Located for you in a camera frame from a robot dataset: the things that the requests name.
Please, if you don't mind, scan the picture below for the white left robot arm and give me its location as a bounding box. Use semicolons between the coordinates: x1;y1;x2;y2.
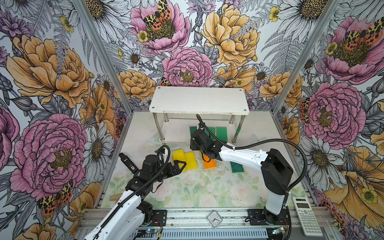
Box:
83;154;187;240

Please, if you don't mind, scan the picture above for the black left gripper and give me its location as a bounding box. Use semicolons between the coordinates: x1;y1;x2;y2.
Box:
151;160;186;183

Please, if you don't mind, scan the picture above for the white calculator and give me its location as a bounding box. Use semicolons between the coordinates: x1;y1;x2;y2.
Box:
292;197;323;237

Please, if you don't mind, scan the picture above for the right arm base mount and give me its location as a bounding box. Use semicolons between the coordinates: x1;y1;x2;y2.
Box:
245;208;290;226

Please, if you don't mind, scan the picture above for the yellow sponge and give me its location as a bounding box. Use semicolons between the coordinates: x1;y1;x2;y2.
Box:
172;149;186;172
185;152;198;171

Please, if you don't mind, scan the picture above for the orange sponge front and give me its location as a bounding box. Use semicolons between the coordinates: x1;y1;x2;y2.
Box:
201;152;217;169

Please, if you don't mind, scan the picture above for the white two-tier metal shelf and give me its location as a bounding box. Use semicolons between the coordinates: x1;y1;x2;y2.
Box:
149;87;250;143

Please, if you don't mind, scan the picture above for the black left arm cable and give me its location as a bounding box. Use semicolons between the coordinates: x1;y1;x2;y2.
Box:
92;145;171;240

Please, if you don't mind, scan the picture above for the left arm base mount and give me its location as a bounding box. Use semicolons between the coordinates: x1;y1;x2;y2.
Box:
137;201;168;227

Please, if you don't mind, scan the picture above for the light green sponge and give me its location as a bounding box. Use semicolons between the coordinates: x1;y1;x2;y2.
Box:
216;127;228;142
205;127;216;142

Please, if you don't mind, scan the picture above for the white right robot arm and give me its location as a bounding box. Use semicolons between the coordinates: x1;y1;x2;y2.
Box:
190;129;297;225

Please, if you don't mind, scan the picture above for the dark green scouring sponge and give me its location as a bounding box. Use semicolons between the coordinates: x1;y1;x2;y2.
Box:
189;126;198;136

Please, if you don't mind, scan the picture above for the yellow sponge right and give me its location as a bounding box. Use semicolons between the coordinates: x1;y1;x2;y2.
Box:
185;152;198;171

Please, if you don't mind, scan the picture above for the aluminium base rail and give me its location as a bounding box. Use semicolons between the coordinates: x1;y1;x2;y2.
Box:
77;206;343;240

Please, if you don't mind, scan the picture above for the black corrugated right cable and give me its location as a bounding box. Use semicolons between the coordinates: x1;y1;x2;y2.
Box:
195;113;309;193

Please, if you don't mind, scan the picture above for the small white clock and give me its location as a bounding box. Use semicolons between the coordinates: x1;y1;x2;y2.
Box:
207;210;223;229

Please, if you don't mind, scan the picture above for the yellow sponge top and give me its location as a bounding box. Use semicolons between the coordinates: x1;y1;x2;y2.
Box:
172;149;186;172

